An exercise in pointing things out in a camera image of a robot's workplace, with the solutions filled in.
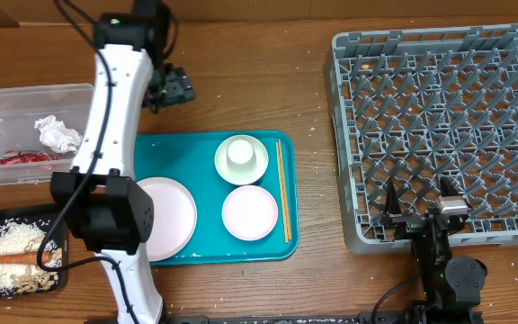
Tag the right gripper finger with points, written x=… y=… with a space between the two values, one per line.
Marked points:
x=392 y=206
x=446 y=188

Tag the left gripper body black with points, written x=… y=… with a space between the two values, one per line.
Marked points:
x=166 y=86

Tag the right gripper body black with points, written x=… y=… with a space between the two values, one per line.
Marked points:
x=409 y=225

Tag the white cup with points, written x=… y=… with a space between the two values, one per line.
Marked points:
x=240 y=158

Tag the white napkin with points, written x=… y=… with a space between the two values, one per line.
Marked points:
x=56 y=136

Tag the large pink plate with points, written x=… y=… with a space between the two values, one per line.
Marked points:
x=174 y=220

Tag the red ketchup packet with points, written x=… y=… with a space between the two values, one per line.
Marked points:
x=27 y=156

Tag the rice and peanuts pile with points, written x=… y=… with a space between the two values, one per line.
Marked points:
x=19 y=236

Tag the orange carrot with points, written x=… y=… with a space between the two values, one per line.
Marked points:
x=27 y=258

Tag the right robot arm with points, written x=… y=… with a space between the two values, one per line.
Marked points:
x=451 y=284

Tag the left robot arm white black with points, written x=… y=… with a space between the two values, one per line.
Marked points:
x=101 y=202

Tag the grey dishwasher rack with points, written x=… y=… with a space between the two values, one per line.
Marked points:
x=412 y=107

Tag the teal serving tray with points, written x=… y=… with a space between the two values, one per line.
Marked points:
x=188 y=158

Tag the pale green saucer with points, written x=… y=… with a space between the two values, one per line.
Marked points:
x=261 y=161

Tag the left wooden chopstick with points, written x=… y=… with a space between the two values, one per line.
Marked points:
x=284 y=209

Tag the wooden chopstick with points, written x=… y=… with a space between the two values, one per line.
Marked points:
x=288 y=207
x=284 y=209

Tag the right wooden chopstick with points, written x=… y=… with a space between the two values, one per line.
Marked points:
x=288 y=207

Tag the small pink plate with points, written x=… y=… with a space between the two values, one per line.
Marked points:
x=249 y=213

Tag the clear plastic bin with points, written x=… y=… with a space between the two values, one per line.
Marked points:
x=20 y=108

